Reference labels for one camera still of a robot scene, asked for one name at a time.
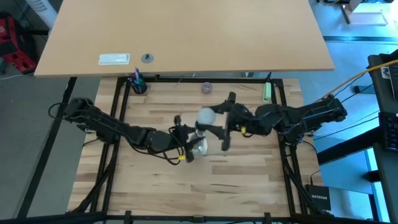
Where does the black mesh pen cup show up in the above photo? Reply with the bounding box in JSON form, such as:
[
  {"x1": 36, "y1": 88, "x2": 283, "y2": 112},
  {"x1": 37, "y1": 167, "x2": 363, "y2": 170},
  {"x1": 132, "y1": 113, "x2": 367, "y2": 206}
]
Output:
[{"x1": 129, "y1": 76, "x2": 149, "y2": 95}]

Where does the black aluminium table frame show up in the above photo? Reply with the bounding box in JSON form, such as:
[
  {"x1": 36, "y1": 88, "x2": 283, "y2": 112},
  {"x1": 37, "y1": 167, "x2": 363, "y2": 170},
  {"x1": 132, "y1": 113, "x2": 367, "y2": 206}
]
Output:
[{"x1": 0, "y1": 74, "x2": 398, "y2": 224}]

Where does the tan wooden desk top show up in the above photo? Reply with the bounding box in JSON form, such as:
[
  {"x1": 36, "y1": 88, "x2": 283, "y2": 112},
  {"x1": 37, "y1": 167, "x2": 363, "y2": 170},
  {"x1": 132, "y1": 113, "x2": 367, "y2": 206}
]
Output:
[{"x1": 33, "y1": 0, "x2": 336, "y2": 78}]

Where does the white lightbulb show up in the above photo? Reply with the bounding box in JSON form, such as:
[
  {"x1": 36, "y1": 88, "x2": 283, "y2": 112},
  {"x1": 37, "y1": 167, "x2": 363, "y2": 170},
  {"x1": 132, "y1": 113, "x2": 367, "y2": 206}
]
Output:
[{"x1": 198, "y1": 107, "x2": 217, "y2": 126}]

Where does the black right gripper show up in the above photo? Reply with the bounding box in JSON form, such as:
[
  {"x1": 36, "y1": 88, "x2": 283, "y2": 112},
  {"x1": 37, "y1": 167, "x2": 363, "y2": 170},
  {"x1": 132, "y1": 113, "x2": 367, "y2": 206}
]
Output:
[{"x1": 205, "y1": 92, "x2": 254, "y2": 152}]

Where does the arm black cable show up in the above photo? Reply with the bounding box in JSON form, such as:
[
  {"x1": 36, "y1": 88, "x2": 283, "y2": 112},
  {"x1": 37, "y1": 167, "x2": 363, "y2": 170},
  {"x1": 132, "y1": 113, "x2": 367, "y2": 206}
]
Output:
[
  {"x1": 133, "y1": 144, "x2": 187, "y2": 166},
  {"x1": 238, "y1": 124, "x2": 253, "y2": 138}
]

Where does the white floor cable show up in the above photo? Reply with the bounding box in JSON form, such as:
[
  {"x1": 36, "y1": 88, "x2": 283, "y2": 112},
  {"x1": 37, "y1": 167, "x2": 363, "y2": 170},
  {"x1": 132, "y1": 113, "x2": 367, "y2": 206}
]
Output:
[{"x1": 0, "y1": 73, "x2": 34, "y2": 81}]

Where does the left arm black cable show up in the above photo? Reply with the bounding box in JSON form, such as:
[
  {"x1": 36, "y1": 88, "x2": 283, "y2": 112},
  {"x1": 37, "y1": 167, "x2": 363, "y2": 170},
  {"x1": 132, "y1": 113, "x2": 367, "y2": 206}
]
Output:
[{"x1": 133, "y1": 144, "x2": 187, "y2": 166}]

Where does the black looped base cable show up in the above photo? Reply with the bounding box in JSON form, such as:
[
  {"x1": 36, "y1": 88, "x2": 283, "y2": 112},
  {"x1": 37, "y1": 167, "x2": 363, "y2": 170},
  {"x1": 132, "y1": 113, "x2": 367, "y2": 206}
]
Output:
[{"x1": 48, "y1": 101, "x2": 68, "y2": 121}]

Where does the white rectangular desk cover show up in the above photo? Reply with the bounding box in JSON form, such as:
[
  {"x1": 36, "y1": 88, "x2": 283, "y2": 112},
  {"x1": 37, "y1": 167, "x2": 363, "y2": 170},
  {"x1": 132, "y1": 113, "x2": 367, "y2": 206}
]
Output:
[{"x1": 98, "y1": 52, "x2": 131, "y2": 66}]

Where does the mint green stapler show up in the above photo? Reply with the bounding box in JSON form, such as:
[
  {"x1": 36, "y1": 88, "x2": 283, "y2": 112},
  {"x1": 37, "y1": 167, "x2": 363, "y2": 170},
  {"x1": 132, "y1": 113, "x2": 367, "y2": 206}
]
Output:
[{"x1": 262, "y1": 82, "x2": 272, "y2": 104}]

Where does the black keyboard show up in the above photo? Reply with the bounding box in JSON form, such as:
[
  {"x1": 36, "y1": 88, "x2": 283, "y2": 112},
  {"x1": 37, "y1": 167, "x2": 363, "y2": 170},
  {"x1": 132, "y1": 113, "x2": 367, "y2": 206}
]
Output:
[{"x1": 378, "y1": 111, "x2": 398, "y2": 152}]

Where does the black office desk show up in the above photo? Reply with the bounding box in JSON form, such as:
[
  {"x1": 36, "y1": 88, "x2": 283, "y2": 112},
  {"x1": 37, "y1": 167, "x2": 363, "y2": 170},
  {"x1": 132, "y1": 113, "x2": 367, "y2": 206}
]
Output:
[{"x1": 317, "y1": 49, "x2": 398, "y2": 224}]

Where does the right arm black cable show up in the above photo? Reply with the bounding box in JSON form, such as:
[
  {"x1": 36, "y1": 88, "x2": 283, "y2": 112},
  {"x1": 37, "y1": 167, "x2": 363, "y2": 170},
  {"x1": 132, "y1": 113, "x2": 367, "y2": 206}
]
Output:
[{"x1": 238, "y1": 124, "x2": 253, "y2": 138}]

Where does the red tool case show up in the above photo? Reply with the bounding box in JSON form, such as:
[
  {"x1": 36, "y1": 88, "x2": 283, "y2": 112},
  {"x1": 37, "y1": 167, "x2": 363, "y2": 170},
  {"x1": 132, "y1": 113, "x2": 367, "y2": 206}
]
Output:
[{"x1": 0, "y1": 12, "x2": 37, "y2": 74}]

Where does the white shelf board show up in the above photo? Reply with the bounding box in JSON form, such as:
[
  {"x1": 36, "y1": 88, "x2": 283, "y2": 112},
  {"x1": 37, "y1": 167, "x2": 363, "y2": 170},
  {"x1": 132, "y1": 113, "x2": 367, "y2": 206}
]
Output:
[{"x1": 340, "y1": 2, "x2": 389, "y2": 26}]

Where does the thin black floor cable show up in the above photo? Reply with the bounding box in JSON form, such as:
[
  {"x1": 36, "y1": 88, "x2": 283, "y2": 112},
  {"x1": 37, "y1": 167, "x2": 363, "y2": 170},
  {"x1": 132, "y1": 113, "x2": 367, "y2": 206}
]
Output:
[
  {"x1": 323, "y1": 115, "x2": 381, "y2": 138},
  {"x1": 334, "y1": 83, "x2": 376, "y2": 105}
]

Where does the black Netgear router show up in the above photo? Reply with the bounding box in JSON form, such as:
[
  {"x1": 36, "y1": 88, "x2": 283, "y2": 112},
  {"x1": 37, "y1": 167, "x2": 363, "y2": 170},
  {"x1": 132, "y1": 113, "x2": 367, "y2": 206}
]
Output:
[{"x1": 305, "y1": 184, "x2": 332, "y2": 212}]

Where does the black floor strip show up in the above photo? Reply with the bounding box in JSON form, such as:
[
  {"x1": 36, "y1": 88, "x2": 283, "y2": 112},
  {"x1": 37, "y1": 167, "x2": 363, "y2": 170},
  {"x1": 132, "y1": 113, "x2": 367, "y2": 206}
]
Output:
[{"x1": 17, "y1": 77, "x2": 78, "y2": 218}]

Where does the thick yellow cable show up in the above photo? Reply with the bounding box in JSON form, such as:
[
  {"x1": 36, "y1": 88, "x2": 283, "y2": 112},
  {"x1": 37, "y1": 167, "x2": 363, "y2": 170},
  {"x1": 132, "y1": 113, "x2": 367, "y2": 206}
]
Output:
[{"x1": 313, "y1": 58, "x2": 398, "y2": 103}]

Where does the white cylinder roll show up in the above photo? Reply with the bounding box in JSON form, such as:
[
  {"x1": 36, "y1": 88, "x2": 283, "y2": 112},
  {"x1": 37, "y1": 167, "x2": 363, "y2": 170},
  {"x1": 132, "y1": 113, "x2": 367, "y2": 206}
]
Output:
[{"x1": 24, "y1": 0, "x2": 59, "y2": 30}]

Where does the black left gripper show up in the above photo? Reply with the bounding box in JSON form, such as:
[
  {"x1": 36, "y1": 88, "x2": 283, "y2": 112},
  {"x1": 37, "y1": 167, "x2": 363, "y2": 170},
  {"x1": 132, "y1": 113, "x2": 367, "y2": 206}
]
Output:
[{"x1": 149, "y1": 115, "x2": 205, "y2": 163}]

